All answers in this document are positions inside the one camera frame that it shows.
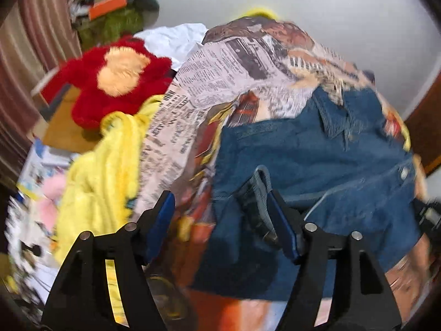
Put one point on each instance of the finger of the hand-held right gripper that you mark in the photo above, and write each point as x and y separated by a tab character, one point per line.
429	215

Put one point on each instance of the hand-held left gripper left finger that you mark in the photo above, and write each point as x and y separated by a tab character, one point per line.
162	220

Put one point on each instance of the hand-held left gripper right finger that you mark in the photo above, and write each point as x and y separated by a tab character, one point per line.
286	229

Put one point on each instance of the blue denim jacket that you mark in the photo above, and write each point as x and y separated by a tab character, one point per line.
310	155

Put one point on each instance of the yellow fleece blanket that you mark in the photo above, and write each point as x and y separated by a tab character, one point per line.
103	179

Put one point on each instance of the cardboard box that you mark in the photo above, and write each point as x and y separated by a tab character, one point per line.
65	127

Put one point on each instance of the red plush toy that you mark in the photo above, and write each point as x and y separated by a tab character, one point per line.
86	79

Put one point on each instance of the newspaper printed blanket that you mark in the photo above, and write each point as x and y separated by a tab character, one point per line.
224	72

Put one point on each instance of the white cloth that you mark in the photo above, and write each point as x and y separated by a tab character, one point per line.
172	41

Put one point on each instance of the striped brown curtain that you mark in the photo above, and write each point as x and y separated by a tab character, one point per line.
24	58

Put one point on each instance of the orange box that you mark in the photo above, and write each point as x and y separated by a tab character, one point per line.
106	7

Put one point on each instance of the wooden door frame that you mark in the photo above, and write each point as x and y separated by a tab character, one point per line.
427	127

